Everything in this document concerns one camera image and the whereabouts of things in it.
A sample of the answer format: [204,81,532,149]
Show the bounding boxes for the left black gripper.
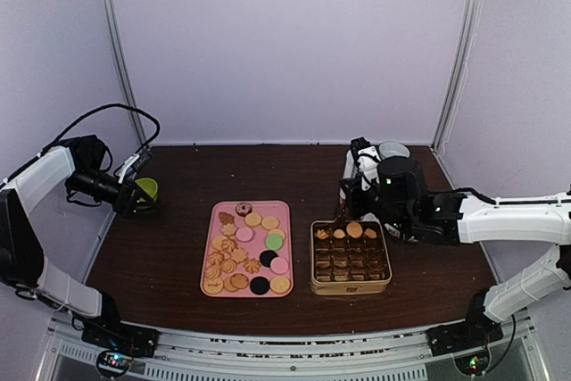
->
[68,168,161,219]

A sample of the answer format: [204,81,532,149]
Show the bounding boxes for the plain round brown cookie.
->
[346,221,363,239]

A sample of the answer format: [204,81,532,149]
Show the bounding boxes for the metal serving tongs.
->
[333,150,356,228]

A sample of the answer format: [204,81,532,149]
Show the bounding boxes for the brown leaf cookie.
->
[314,229,329,240]

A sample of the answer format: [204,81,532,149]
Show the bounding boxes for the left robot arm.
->
[1,135,151,349]

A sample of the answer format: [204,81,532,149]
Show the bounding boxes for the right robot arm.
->
[340,154,570,347]

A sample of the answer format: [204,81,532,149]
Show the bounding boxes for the green plastic bowl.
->
[135,178,159,211]

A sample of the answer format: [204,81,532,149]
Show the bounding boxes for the silver tin lid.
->
[384,223,407,241]

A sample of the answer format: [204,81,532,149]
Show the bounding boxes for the gold cookie tin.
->
[310,220,393,296]

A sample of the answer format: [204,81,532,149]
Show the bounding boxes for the pale ceramic bowl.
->
[378,141,410,160]

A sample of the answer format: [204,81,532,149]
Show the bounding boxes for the beige round biscuit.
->
[244,212,262,228]
[268,228,286,239]
[261,216,280,230]

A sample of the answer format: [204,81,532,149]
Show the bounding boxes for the green sandwich cookie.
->
[265,235,284,252]

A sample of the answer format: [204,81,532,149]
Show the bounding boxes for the pink sandwich cookie lower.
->
[270,256,290,275]

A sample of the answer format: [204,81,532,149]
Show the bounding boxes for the pink sandwich cookie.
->
[236,227,253,243]
[270,256,290,275]

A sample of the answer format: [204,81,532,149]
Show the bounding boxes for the beige round biscuit top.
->
[244,212,262,228]

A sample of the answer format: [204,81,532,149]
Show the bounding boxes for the black sandwich cookie upper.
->
[260,250,277,268]

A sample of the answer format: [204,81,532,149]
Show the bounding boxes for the black sandwich cookie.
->
[260,250,277,268]
[250,277,270,295]

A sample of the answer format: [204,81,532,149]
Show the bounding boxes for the chocolate sprinkle donut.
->
[236,202,252,217]

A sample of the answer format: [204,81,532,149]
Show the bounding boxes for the beige round biscuit corner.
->
[269,276,292,294]

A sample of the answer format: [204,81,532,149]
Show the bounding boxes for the pink sandwich cookie upper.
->
[236,227,253,243]

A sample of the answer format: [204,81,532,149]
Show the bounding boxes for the biscuit with pink stick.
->
[203,277,224,295]

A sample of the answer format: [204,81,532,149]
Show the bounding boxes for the pink plastic tray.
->
[200,201,294,299]

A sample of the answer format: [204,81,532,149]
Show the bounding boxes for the black sandwich cookie lower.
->
[250,277,270,295]

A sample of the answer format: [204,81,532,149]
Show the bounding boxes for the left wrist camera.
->
[113,150,153,184]

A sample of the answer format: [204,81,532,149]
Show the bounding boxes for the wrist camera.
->
[113,150,153,184]
[350,137,381,191]

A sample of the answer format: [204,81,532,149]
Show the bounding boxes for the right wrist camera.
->
[350,137,381,191]

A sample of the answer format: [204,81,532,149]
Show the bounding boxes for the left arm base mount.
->
[81,324,160,379]

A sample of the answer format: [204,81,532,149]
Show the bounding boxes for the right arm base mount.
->
[426,321,503,377]

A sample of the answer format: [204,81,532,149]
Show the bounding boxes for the left aluminium frame post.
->
[93,0,150,153]

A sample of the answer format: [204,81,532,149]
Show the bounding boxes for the aluminium frame post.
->
[93,0,150,153]
[432,0,482,155]

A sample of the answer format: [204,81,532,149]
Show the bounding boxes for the right aluminium frame post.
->
[432,0,482,155]

